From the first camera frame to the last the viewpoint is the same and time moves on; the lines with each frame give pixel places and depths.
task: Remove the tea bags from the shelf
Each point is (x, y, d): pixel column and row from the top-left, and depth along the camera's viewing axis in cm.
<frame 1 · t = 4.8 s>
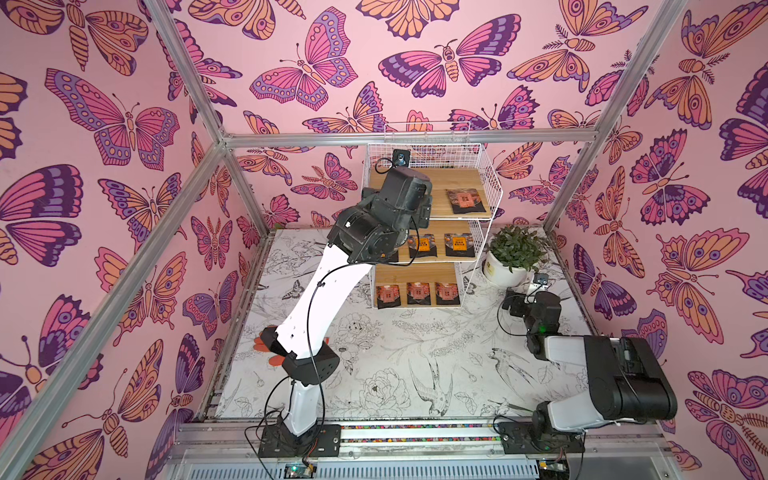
left hand: (405, 197, 66), fingers open
right hand: (518, 289, 93), fingers open
green plant in white pot: (513, 252, 90), point 20 cm above the table

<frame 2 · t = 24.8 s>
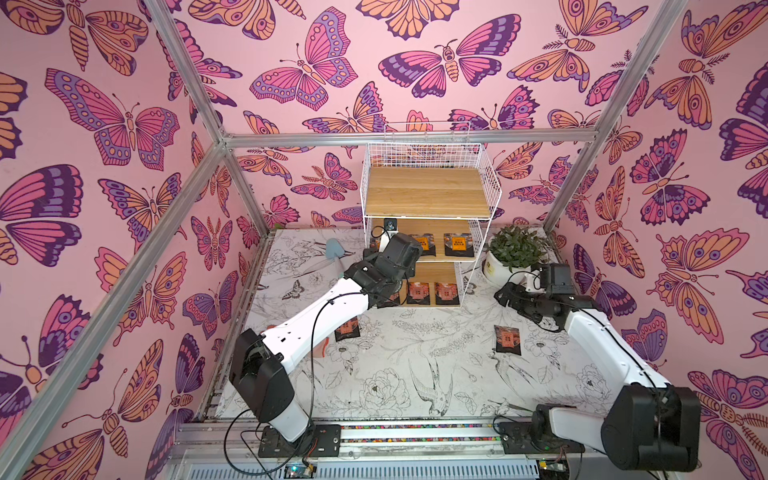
left hand: (397, 253, 80), fingers open
right hand: (501, 298, 86), fingers open
red tea bag top right: (507, 339, 92), on the table
teal and white spatula: (334, 249, 118), on the table
the other named things where they were.

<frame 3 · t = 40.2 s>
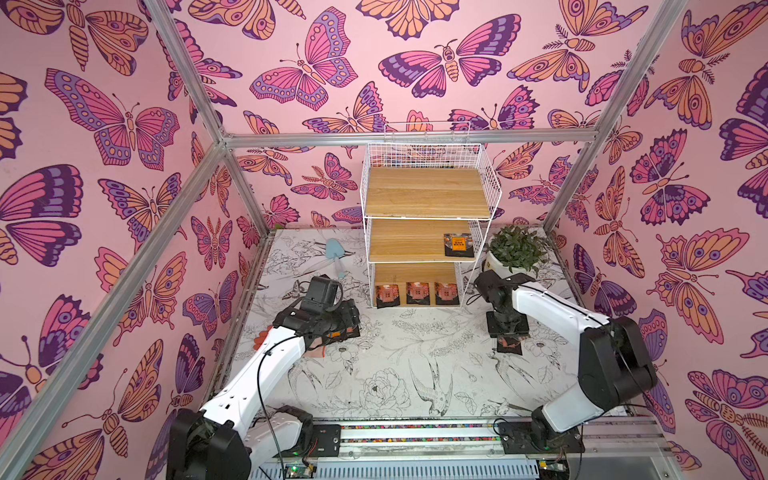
left hand: (352, 312, 83), fingers open
right hand: (501, 334, 86), fingers open
the named things where they were.

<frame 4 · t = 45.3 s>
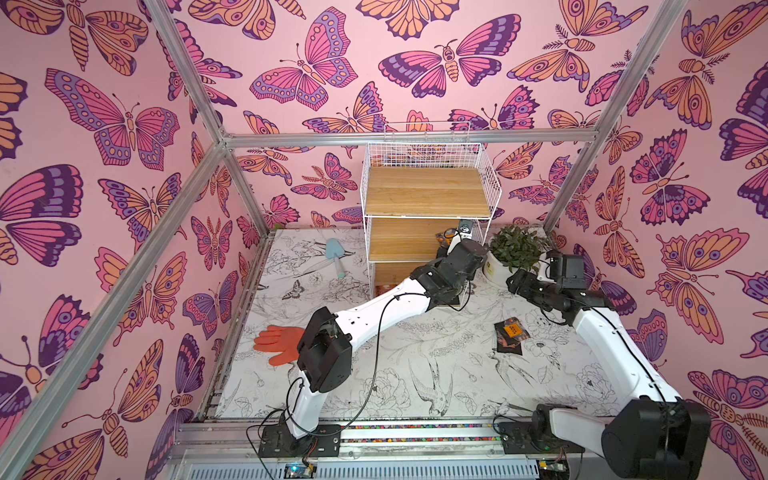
left hand: (467, 250, 80), fingers closed
right hand: (513, 283, 83), fingers open
orange tea bag middle centre: (515, 329, 94), on the table
the other named things where they were.

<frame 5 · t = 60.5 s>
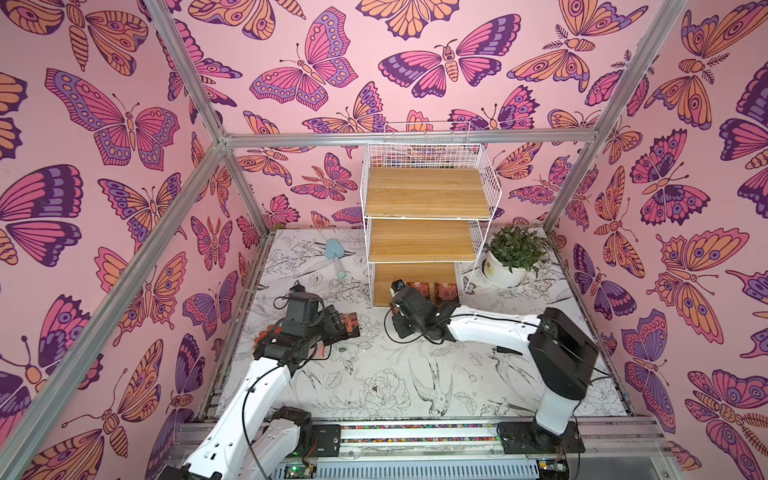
left hand: (332, 314, 82), fingers open
right hand: (393, 321, 88), fingers closed
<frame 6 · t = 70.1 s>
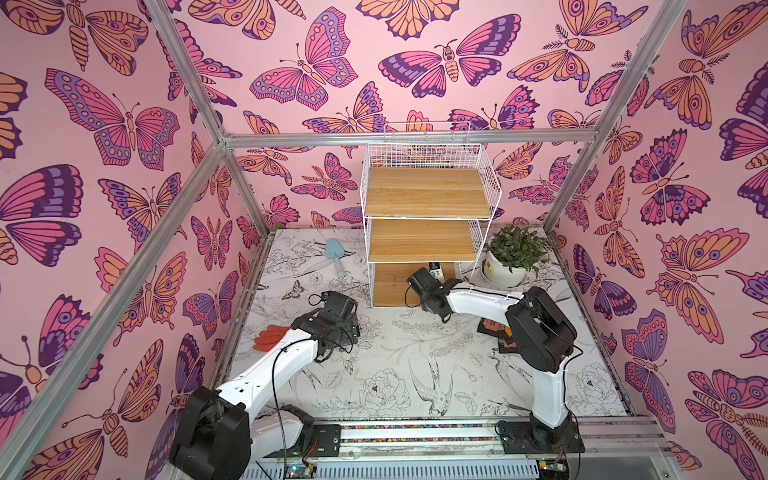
left hand: (343, 330, 86), fingers open
right hand: (434, 298, 97), fingers open
